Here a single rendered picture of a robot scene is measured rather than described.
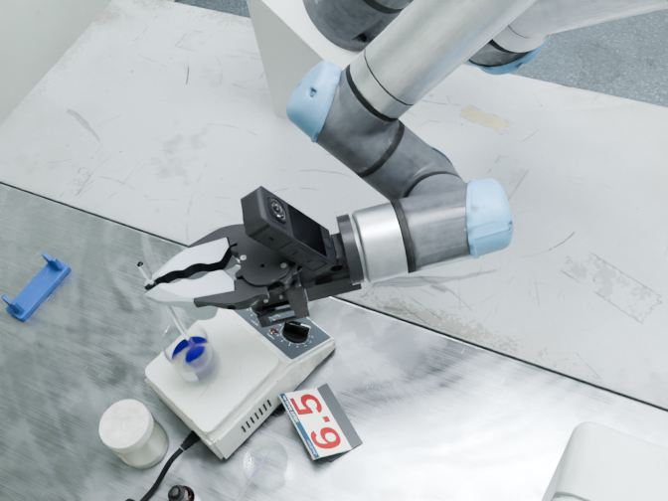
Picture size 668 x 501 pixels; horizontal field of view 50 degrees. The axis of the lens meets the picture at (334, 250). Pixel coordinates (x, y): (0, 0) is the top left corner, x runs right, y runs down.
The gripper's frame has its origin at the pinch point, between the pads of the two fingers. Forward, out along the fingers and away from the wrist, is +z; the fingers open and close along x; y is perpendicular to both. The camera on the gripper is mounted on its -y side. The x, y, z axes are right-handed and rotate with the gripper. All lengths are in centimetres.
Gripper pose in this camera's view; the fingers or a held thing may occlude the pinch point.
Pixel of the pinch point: (155, 283)
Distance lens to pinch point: 72.7
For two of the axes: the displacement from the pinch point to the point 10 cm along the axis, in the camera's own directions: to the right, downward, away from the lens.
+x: -2.0, -8.0, 5.6
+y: 1.2, 5.5, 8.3
